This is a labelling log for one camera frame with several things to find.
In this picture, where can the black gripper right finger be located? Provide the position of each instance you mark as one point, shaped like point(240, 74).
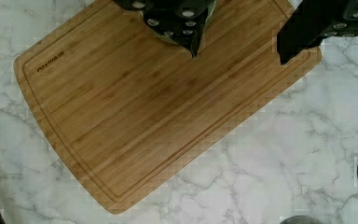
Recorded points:
point(312, 22)

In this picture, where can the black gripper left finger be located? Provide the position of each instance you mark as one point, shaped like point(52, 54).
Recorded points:
point(181, 22)

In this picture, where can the bamboo cutting board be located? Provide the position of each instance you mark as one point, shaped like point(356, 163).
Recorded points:
point(125, 111)

